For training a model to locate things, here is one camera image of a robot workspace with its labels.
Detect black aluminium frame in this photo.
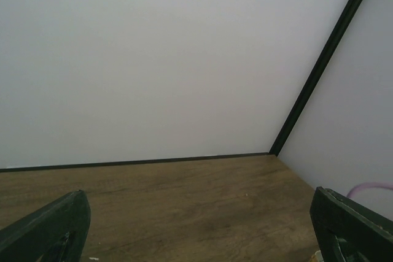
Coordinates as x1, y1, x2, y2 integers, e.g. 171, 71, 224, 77
1, 0, 362, 169

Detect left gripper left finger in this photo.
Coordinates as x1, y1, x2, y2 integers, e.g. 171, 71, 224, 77
1, 190, 91, 261

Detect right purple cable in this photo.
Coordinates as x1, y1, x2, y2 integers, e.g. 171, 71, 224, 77
347, 182, 393, 199

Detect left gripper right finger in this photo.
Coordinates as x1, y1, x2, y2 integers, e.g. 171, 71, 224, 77
309, 187, 392, 262

